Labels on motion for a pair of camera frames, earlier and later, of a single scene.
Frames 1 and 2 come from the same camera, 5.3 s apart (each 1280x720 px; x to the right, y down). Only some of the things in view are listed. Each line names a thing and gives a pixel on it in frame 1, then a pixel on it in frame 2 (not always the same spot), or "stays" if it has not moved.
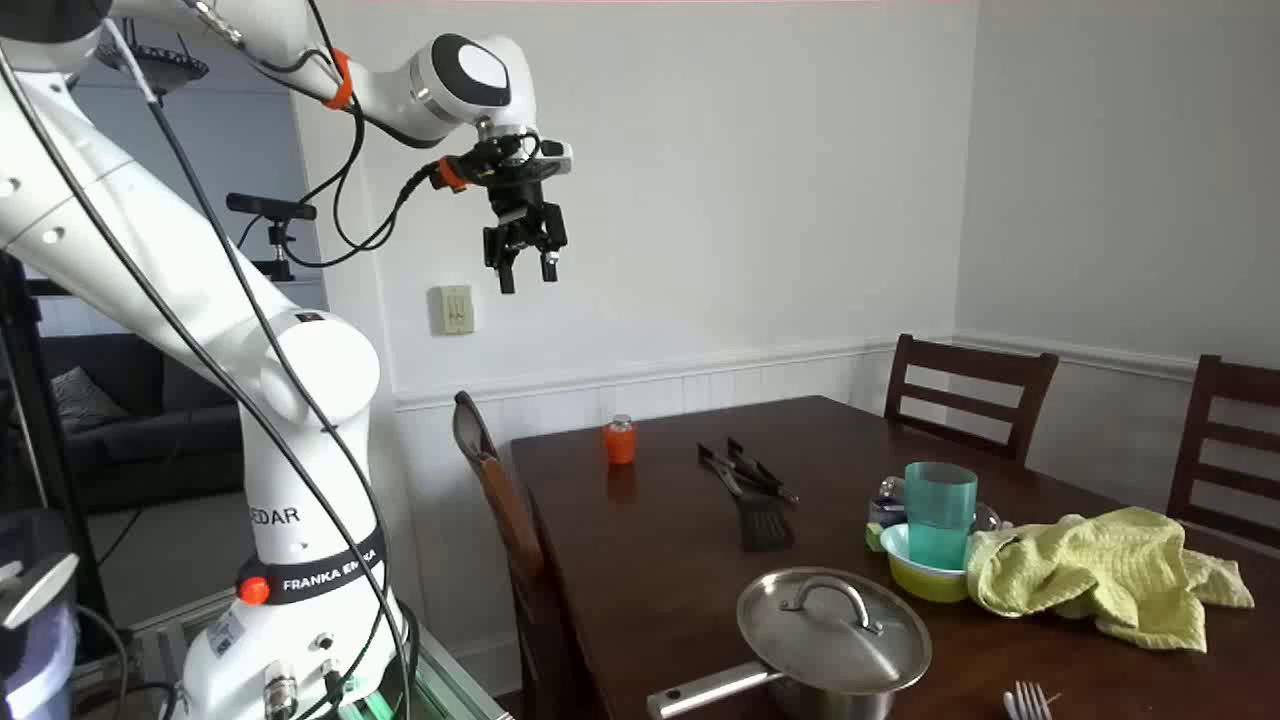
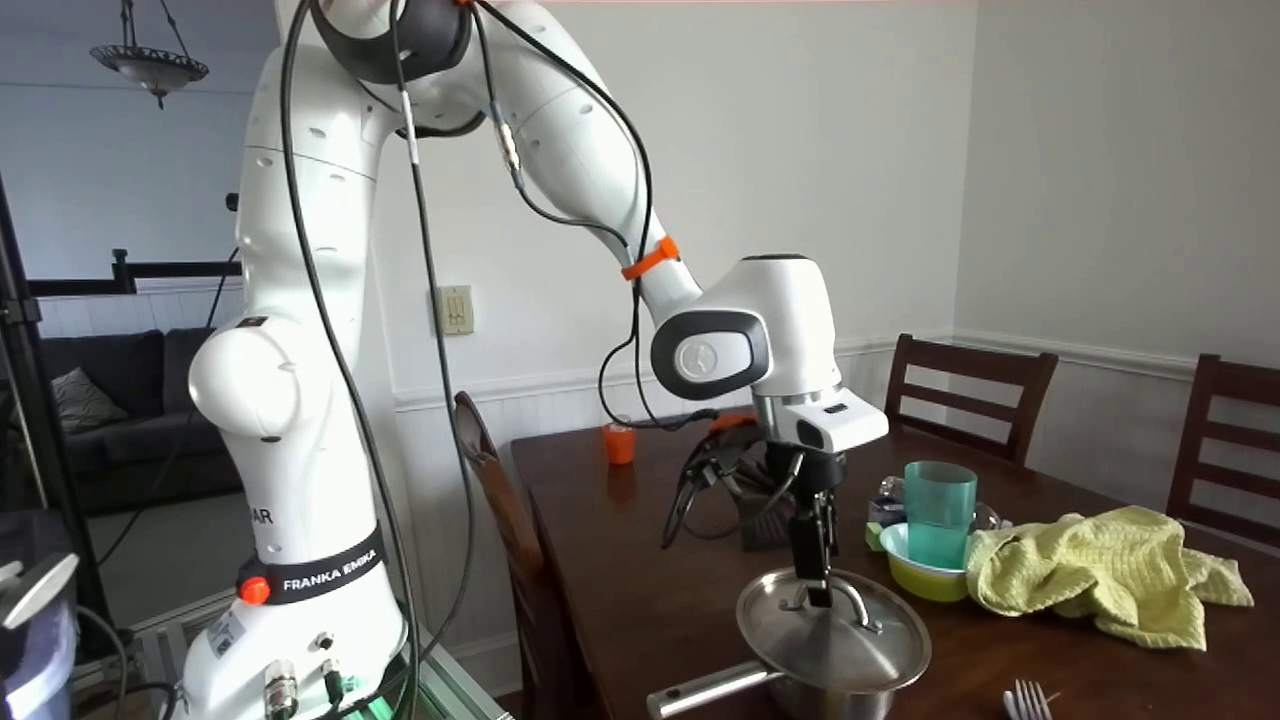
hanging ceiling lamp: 158,68 stays
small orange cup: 621,441 stays
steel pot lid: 838,630 stays
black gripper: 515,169 -> 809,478
